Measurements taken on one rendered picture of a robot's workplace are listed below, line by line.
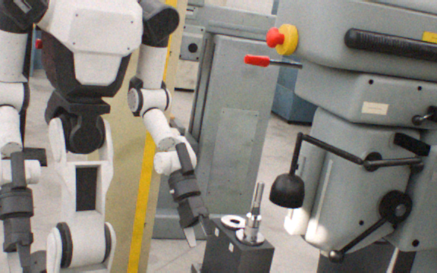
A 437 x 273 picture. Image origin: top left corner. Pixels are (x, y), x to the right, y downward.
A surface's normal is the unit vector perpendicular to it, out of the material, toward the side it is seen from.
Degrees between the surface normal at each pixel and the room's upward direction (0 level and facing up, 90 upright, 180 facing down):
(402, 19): 90
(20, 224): 48
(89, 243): 66
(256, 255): 90
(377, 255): 94
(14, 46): 97
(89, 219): 80
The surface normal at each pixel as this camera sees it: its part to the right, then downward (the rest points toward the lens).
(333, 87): -0.92, -0.07
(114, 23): 0.54, 0.31
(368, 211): 0.34, 0.30
